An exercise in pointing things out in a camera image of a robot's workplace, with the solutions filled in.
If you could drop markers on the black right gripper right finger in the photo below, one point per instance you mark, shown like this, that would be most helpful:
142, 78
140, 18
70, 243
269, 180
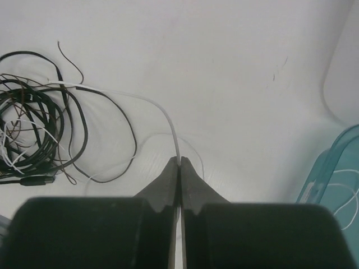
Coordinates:
195, 194

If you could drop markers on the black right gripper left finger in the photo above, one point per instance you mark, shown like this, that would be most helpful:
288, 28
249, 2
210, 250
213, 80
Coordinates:
157, 239

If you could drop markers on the teal transparent plastic bin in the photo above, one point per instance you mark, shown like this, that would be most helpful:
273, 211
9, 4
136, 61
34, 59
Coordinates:
333, 179

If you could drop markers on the white plastic basin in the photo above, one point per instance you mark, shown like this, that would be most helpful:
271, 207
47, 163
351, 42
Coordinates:
340, 90

